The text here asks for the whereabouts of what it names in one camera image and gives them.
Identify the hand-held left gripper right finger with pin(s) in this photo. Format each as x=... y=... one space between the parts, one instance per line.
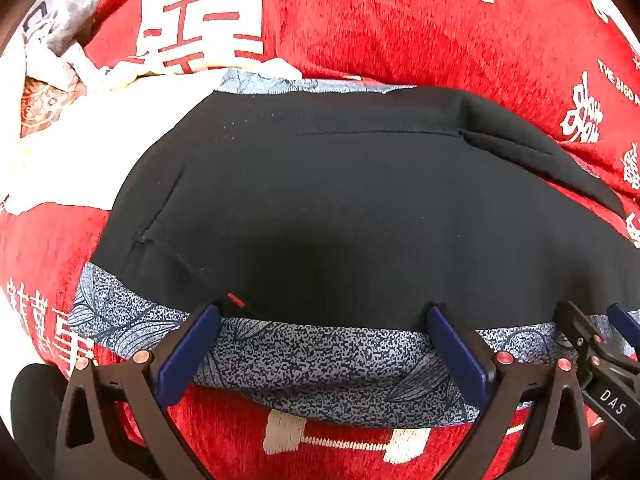
x=457 y=355

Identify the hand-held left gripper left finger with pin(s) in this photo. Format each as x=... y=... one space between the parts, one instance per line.
x=187 y=357

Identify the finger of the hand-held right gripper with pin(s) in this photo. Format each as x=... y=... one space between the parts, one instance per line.
x=580 y=332
x=627 y=325

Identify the black pants with patterned lining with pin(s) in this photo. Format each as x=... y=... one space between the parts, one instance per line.
x=320 y=200

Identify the white cloth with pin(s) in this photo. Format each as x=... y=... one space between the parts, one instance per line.
x=80 y=145

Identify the red gold patterned cushion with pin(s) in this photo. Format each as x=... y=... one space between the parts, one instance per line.
x=45 y=105

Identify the red printed sofa cover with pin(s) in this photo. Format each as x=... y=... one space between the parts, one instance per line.
x=400 y=25

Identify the grey cloth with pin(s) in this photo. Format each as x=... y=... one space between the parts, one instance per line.
x=65 y=22

